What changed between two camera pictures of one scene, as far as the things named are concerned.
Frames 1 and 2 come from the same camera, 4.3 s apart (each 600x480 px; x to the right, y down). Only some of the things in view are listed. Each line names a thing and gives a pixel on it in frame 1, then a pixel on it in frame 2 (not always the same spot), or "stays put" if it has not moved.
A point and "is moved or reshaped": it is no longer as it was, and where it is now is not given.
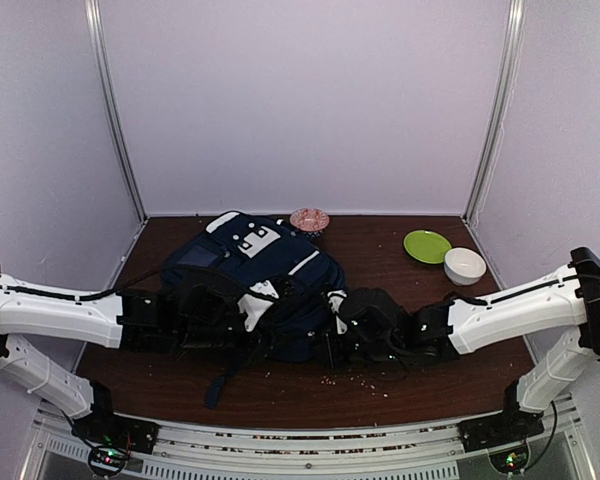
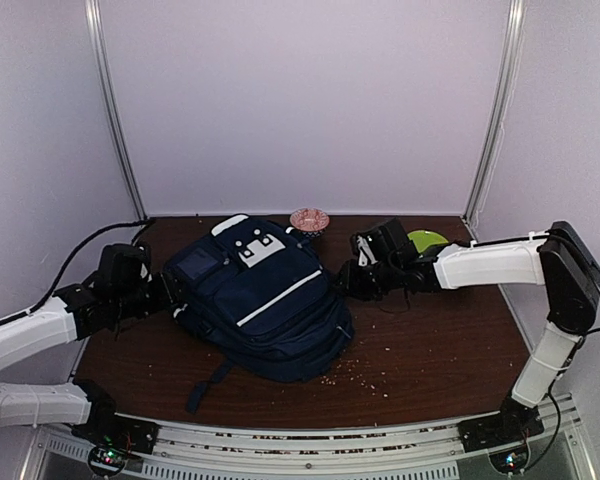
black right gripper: x=336 y=354 → x=349 y=281
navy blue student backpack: x=248 y=286 is moved or reshaped
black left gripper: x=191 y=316 → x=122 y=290
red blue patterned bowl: x=310 y=221 stays put
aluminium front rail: x=562 y=451 stays put
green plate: x=427 y=245 stays put
